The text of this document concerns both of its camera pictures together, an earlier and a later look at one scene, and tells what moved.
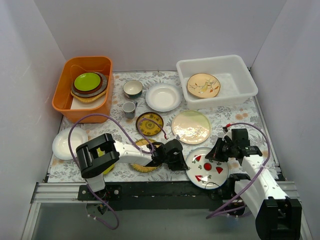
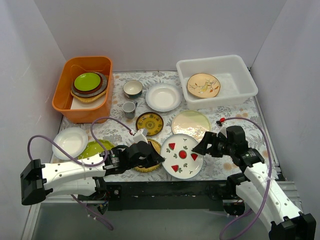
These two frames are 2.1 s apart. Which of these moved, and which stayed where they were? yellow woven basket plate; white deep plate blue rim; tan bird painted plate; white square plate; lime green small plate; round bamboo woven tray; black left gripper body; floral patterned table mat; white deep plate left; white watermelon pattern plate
Moved: black left gripper body; white watermelon pattern plate
Stayed: white deep plate left; round bamboo woven tray; yellow woven basket plate; floral patterned table mat; lime green small plate; white deep plate blue rim; tan bird painted plate; white square plate
